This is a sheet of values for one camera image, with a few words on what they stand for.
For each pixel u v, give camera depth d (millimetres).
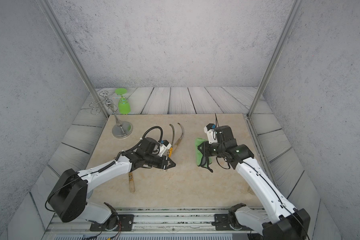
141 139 675
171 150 791
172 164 790
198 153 725
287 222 367
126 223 728
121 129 1111
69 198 425
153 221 755
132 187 831
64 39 801
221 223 715
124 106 1076
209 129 669
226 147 547
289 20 746
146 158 671
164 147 773
